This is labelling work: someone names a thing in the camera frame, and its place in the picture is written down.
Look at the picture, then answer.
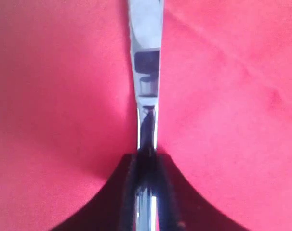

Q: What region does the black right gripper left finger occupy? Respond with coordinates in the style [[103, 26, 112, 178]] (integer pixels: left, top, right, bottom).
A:
[[52, 154, 136, 231]]

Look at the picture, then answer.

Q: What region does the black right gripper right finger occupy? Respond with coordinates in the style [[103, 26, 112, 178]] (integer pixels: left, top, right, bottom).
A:
[[157, 154, 247, 231]]

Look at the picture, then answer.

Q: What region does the red scalloped tablecloth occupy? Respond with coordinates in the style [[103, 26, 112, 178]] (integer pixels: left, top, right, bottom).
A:
[[0, 0, 292, 231]]

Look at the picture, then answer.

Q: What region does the silver table knife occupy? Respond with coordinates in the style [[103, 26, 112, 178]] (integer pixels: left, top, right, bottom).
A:
[[128, 0, 164, 231]]

